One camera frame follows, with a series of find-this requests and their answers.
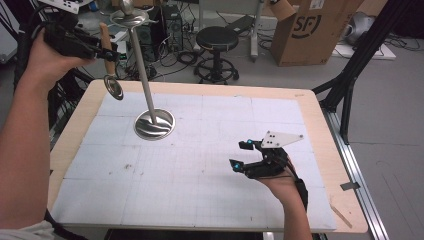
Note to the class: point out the person's left hand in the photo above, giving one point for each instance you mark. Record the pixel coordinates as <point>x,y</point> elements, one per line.
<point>46,66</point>

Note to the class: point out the white grid mat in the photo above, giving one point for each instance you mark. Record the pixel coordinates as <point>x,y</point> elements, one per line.
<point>200,166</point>

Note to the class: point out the person's right hand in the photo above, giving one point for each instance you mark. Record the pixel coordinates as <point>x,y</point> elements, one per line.
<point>283,188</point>

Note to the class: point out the person's white shirt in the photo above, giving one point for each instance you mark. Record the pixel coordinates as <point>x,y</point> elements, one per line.
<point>23,231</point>

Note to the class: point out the black round stool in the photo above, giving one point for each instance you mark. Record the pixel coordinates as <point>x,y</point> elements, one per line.
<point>216,40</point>

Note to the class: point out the metal stand with round base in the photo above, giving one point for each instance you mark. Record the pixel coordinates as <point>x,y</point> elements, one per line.
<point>146,83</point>

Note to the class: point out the black metal frame stand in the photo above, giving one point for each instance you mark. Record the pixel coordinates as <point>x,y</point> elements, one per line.
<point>363,50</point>

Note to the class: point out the thin wooden strip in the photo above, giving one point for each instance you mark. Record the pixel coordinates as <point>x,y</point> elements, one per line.
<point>341,216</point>

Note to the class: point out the black computer tower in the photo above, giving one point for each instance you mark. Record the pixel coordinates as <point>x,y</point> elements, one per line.
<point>172,26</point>

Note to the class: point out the white stand pole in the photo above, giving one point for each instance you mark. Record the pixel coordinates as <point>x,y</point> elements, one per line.
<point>257,30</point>

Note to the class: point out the aluminium rail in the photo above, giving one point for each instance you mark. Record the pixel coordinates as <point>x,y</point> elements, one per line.
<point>360,176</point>

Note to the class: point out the grey tape piece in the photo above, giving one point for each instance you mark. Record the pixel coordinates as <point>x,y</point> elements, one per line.
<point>350,186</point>

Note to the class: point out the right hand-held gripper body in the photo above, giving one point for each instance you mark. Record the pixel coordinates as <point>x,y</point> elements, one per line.
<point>270,163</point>

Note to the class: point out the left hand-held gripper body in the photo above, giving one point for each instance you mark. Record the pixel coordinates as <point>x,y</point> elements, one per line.
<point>66,41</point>

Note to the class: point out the large printed cardboard box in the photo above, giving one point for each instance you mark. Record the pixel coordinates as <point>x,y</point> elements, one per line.
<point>310,36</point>

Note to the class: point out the white rounded appliance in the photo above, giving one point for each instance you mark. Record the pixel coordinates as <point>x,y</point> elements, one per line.
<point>361,26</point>

